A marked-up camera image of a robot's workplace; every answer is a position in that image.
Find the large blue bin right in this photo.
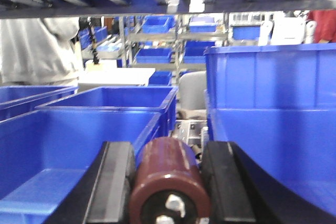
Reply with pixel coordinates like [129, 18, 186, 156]
[204, 43, 335, 215]

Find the grey chair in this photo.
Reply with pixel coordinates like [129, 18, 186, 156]
[179, 71, 207, 110]

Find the person in red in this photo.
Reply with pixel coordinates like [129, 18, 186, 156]
[307, 9, 335, 43]

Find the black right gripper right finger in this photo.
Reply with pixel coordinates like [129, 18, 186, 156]
[201, 141, 335, 223]

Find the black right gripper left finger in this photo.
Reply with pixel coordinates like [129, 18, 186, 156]
[44, 142, 135, 223]

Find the blue bin middle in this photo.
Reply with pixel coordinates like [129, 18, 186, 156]
[35, 86, 178, 136]

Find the dark brown cylindrical capacitor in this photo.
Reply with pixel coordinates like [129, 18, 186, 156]
[129, 137, 211, 223]

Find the blue bin front left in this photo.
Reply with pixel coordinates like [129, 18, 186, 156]
[1, 110, 160, 223]

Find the person in grey jacket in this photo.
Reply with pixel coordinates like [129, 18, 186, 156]
[1, 17, 80, 86]

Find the blue bin far left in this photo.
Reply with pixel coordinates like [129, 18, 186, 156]
[1, 86, 78, 121]

